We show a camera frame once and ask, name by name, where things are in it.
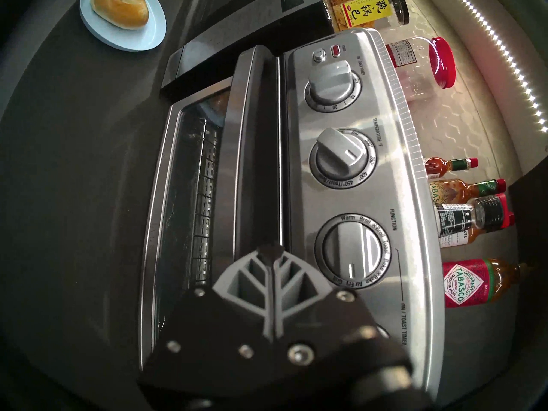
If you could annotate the oven toast timer knob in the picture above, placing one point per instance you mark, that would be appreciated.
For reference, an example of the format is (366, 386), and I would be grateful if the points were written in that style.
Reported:
(382, 331)

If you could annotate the yellow label snack jar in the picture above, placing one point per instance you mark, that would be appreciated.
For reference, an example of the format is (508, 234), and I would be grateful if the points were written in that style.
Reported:
(364, 12)

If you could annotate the oven function knob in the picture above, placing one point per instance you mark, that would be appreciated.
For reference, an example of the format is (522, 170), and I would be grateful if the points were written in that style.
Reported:
(351, 251)

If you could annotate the black microwave oven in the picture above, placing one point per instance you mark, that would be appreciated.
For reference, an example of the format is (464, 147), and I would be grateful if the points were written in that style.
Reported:
(239, 20)

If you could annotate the dark wall shelf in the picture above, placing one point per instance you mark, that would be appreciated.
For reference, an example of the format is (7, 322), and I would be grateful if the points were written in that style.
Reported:
(535, 192)

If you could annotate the stainless steel toaster oven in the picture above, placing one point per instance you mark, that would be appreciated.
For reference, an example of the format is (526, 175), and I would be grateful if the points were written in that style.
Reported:
(385, 192)

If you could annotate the red lid plastic snack jar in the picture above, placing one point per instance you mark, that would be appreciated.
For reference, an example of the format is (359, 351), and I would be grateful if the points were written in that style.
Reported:
(441, 61)

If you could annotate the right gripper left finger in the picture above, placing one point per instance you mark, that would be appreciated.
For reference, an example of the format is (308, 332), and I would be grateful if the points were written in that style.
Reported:
(205, 329)

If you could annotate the large Tabasco sauce bottle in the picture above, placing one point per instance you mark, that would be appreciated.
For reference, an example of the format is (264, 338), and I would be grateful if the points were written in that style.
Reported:
(464, 284)

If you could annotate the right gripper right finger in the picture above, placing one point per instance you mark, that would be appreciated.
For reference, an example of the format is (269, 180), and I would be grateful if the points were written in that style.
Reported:
(334, 320)

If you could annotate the light blue plate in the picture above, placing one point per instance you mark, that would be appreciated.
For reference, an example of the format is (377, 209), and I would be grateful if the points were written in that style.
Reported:
(128, 40)

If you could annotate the LED light strip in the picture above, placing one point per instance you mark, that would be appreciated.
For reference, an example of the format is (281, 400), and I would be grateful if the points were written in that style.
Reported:
(513, 66)

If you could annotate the oven temperature knob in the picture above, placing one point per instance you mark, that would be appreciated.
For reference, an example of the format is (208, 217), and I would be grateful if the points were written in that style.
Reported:
(342, 155)

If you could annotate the small red hot sauce bottle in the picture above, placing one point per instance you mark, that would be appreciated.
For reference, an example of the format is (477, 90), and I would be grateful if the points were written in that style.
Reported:
(441, 168)

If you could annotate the golden bagel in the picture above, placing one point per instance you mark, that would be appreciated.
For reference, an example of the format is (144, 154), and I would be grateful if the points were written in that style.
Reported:
(120, 7)

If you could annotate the black cap salt shaker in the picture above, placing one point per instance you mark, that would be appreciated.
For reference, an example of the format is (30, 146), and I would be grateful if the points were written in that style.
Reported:
(458, 217)

